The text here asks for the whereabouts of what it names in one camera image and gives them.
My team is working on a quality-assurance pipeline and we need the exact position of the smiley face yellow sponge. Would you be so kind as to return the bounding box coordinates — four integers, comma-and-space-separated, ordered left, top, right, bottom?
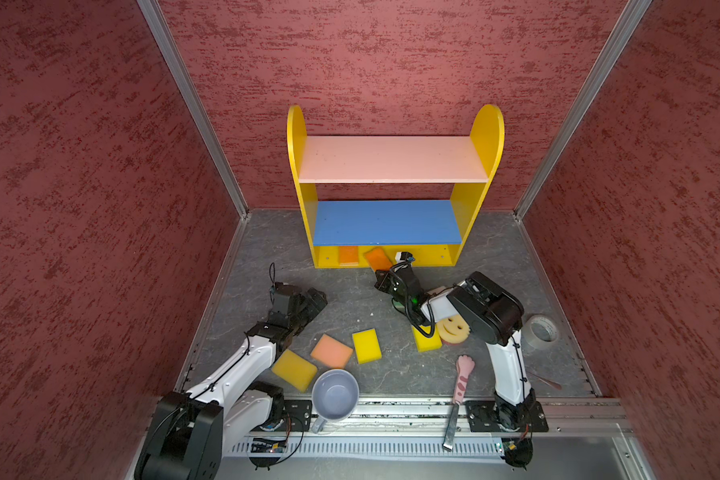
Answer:
436, 315, 471, 345

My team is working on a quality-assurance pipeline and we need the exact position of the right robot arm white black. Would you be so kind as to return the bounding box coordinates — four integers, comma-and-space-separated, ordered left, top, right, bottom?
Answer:
374, 262, 536, 431

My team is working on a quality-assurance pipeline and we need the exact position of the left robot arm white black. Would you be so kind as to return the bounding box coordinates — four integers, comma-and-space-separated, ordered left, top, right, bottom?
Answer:
133, 282, 327, 479

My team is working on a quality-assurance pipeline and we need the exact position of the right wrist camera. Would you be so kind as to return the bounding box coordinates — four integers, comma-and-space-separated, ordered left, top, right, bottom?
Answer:
394, 251, 415, 267

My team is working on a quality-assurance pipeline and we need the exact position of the pink handled knife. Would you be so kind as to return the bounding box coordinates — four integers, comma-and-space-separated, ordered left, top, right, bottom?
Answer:
442, 355, 475, 452

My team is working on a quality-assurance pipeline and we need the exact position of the large yellow sponge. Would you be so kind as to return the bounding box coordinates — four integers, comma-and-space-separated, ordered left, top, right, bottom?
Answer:
271, 349, 318, 393

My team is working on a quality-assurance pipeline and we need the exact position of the yellow square sponge middle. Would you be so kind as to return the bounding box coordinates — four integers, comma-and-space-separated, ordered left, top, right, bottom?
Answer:
352, 329, 382, 365

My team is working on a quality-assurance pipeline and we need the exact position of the yellow shelf unit pink blue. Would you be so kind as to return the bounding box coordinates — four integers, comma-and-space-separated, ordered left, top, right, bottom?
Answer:
286, 105, 506, 269

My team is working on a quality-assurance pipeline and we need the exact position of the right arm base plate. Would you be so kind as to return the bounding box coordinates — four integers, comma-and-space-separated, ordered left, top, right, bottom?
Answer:
464, 400, 549, 434

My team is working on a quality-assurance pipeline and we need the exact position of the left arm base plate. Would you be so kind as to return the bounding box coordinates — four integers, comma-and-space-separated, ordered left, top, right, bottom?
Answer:
258, 399, 312, 432

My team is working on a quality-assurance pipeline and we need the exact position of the grey tape roll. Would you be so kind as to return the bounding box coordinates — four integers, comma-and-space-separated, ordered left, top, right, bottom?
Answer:
521, 314, 561, 352

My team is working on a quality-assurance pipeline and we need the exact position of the salmon orange sponge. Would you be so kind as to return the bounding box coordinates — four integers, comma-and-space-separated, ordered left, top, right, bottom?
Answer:
310, 334, 353, 369

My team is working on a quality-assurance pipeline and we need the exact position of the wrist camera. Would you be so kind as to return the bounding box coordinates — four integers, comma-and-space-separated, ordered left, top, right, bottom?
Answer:
394, 251, 415, 267
270, 282, 302, 317

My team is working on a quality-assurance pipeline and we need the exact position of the orange sponge yellow base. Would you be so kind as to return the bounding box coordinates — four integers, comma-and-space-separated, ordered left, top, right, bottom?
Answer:
338, 246, 359, 267
363, 246, 394, 272

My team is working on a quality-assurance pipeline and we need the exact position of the small red stick tool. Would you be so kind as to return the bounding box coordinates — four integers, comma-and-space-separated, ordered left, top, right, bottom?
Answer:
527, 371, 563, 391

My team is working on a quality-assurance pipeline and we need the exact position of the grey blue mug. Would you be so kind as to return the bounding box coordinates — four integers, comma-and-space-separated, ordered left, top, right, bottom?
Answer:
311, 369, 360, 434

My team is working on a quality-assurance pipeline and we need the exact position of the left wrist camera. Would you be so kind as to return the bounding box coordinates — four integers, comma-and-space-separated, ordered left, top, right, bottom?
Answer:
270, 282, 302, 317

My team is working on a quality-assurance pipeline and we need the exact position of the yellow square sponge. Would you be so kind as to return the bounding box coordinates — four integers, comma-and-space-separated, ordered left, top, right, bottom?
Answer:
352, 329, 382, 365
411, 327, 442, 353

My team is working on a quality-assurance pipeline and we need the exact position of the yellow square sponge right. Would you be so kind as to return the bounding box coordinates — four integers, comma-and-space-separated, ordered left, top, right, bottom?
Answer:
411, 327, 442, 353

